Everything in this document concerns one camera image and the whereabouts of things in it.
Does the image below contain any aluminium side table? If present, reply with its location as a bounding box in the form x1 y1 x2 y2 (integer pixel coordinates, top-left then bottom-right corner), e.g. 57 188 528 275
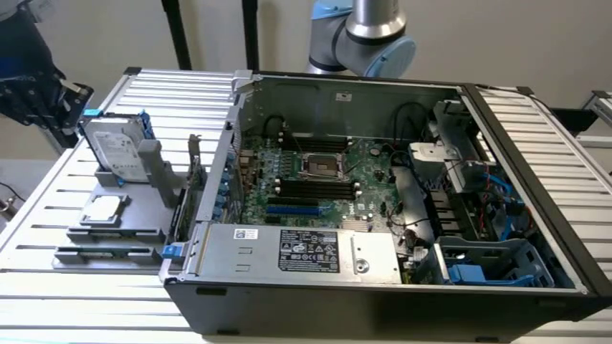
575 89 612 148

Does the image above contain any black stand pole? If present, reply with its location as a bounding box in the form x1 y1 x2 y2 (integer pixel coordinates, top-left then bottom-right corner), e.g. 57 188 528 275
240 0 263 72
161 0 193 71

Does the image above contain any blue expansion slot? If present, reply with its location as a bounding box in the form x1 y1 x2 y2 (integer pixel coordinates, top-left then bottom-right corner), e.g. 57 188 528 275
265 205 321 216

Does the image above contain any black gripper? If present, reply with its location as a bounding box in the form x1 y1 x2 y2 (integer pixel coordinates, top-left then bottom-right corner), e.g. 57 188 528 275
0 70 95 143

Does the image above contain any metal CPU socket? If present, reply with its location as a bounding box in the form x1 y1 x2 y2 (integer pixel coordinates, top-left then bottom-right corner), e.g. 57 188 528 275
296 151 349 181

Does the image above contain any blue wire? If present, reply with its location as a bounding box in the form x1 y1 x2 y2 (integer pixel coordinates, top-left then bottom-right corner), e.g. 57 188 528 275
485 171 528 245

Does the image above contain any green RAM stick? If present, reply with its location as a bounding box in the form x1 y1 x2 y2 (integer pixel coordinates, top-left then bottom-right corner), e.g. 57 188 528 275
69 250 145 260
81 230 155 240

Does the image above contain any green motherboard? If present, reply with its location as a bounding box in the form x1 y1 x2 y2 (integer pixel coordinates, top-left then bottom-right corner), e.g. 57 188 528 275
228 134 408 231

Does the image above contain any grey plastic air shroud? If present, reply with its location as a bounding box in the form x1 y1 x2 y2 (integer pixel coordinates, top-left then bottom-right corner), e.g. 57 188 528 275
389 166 437 249

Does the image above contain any hard disk with blue rails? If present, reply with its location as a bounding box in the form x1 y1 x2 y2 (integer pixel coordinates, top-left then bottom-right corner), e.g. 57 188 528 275
77 108 155 182

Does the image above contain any black looped wire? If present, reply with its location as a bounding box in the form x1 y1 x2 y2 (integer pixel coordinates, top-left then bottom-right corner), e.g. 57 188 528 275
264 114 289 145
393 101 432 145

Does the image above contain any black cable on slats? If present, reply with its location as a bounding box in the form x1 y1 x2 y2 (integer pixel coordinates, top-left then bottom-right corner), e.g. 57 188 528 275
476 83 580 138

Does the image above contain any blue plastic disk caddy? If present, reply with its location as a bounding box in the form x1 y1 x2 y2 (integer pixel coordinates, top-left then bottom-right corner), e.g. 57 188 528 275
433 235 556 288

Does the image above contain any silver power supply unit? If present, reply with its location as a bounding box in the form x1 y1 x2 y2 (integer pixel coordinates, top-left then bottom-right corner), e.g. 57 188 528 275
184 223 404 286

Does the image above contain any grey parts rack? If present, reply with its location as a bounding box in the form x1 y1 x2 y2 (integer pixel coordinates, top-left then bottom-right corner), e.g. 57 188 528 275
51 139 193 272

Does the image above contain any metal disk bay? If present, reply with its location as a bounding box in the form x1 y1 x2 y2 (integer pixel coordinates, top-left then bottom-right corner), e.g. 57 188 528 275
408 99 499 188

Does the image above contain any black expansion slot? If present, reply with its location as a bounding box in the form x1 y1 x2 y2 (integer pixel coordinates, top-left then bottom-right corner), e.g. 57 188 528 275
265 196 321 208
265 214 320 226

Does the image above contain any black open PC case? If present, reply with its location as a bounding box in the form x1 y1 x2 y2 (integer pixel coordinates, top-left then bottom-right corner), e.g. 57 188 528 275
160 70 612 338

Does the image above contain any silver CPU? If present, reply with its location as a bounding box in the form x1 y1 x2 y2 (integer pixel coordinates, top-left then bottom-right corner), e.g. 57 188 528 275
81 196 127 222

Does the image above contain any thin metal locking lever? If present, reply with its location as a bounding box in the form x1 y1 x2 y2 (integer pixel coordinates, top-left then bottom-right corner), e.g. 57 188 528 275
340 158 364 180

